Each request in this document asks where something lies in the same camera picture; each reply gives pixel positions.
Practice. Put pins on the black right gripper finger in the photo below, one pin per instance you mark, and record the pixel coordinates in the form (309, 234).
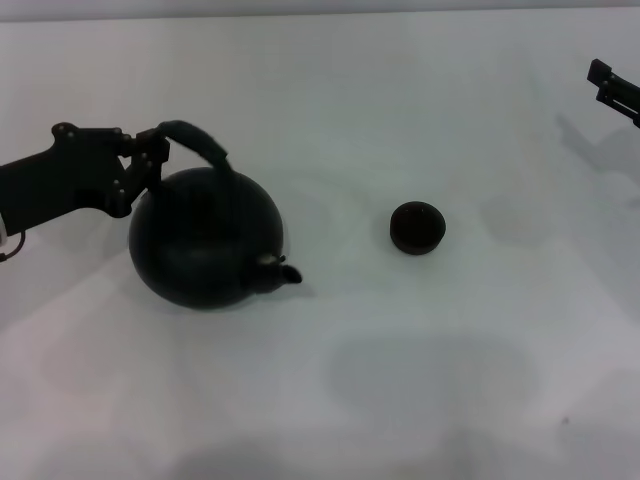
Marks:
(620, 97)

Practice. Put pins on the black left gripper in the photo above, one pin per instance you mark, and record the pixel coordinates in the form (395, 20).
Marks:
(65, 175)

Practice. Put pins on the black round teapot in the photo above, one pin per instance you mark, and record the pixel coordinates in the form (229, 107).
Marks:
(200, 250)

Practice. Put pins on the dark brown teacup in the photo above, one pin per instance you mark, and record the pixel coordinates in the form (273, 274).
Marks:
(417, 230)

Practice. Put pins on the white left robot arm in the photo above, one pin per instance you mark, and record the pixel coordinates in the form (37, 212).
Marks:
(2, 231)

